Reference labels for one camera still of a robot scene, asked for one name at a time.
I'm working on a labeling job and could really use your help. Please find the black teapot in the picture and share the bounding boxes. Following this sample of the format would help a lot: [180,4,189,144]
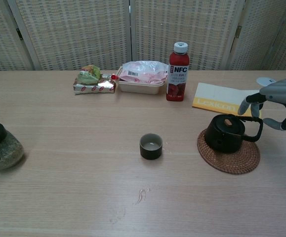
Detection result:
[204,114,264,154]

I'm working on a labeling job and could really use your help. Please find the yellow white Lexicon book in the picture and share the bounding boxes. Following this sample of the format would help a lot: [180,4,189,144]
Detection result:
[191,82,262,118]

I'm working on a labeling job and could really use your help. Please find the woven rattan coaster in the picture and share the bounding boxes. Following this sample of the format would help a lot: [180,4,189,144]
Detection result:
[197,128,261,175]

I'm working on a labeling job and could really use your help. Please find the red NFC juice bottle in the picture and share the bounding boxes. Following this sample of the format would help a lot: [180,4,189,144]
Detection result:
[166,41,190,102]

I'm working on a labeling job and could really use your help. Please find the pink plastic bag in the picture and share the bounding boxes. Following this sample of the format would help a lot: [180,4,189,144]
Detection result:
[119,60,169,85]

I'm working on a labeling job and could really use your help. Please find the beige food container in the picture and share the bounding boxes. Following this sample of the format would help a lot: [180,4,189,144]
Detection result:
[116,66,166,95]

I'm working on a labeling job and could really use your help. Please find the dark ceramic teacup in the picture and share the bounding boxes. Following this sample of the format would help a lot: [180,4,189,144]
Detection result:
[139,133,163,160]

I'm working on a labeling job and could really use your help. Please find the silver red foil packet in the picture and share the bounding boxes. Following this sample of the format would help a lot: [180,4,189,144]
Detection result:
[72,73,119,95]

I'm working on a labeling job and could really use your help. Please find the green snack packet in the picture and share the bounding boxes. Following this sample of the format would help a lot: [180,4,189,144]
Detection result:
[80,64,102,84]

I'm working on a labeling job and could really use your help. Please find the woven folding screen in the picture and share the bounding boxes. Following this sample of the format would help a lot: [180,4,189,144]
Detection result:
[0,0,286,73]

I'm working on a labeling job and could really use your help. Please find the glass jar with black lid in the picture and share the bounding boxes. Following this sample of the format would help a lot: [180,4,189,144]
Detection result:
[0,122,25,171]

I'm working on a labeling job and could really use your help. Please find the round grey cable grommet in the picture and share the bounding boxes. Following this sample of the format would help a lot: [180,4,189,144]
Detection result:
[256,77,277,87]

